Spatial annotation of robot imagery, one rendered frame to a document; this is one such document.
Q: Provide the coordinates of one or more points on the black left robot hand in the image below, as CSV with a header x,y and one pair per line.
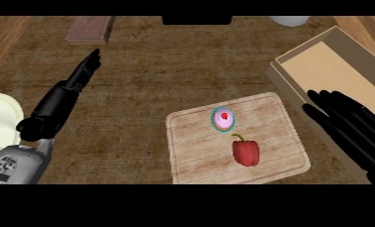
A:
x,y
54,105

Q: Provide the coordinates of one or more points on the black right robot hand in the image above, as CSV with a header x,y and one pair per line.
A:
x,y
345,125

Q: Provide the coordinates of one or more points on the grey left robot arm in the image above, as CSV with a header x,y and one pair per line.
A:
x,y
23,165

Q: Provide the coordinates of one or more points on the open cardboard box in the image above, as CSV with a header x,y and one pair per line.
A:
x,y
327,72

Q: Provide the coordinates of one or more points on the red bell pepper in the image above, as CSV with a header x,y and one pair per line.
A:
x,y
246,151

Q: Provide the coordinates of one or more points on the pale wooden cutting board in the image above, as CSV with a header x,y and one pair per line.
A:
x,y
234,141

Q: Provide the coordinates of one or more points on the pale cream plate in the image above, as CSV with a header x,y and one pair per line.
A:
x,y
10,120

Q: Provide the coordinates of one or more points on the brown wooden block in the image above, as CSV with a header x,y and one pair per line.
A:
x,y
91,29

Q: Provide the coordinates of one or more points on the pink frosted cupcake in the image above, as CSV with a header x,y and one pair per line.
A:
x,y
224,120

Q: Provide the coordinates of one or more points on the white round container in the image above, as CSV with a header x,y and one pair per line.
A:
x,y
290,20

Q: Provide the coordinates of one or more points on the black appliance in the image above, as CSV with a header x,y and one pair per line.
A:
x,y
197,20

